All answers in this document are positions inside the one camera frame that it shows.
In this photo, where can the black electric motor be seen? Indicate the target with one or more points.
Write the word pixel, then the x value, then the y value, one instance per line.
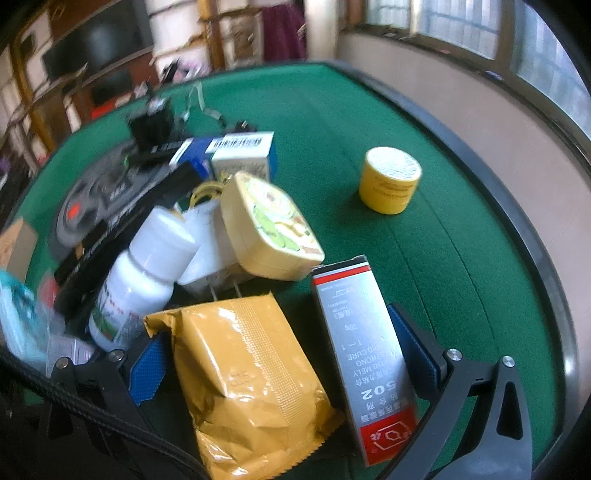
pixel 152 122

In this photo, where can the cardboard tray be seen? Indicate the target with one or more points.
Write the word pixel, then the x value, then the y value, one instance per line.
pixel 21 244

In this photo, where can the white pill bottle green label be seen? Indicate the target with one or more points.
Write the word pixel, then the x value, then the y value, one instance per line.
pixel 138 277

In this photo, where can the black marker pen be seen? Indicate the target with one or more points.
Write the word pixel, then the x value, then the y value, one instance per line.
pixel 138 217
pixel 85 295

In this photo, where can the yellow rubber bands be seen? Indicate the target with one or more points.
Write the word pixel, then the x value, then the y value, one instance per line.
pixel 203 188

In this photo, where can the black television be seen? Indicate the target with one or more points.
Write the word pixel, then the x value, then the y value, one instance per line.
pixel 111 32

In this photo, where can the window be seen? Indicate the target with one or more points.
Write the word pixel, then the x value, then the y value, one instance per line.
pixel 461 23

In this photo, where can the blue white medicine box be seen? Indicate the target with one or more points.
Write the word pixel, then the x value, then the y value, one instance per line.
pixel 240 142

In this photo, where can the small cream tin box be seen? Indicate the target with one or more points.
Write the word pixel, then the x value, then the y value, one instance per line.
pixel 272 230

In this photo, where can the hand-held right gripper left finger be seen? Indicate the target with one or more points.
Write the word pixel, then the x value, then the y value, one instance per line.
pixel 147 369

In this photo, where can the grey glue box red ends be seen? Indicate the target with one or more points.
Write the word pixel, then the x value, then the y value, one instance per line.
pixel 364 350

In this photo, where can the white charger plug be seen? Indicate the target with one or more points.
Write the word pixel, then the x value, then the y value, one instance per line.
pixel 207 258

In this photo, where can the wooden shelf unit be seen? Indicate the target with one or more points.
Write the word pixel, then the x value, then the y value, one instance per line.
pixel 27 92

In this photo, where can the teal tissue pack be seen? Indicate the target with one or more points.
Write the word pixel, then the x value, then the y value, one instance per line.
pixel 18 314

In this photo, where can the yellow round jar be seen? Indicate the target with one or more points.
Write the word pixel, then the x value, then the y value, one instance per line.
pixel 390 184

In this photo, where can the maroon cloth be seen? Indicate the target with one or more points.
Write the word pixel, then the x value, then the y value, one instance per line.
pixel 281 32

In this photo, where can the black flat bar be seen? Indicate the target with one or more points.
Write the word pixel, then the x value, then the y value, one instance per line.
pixel 154 152

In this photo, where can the round grey control panel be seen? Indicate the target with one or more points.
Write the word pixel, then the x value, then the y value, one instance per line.
pixel 87 194

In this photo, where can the mustard yellow snack packet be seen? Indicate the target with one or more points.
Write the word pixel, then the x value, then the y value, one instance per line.
pixel 249 378

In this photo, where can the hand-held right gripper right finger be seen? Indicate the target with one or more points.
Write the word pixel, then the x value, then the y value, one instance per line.
pixel 408 337

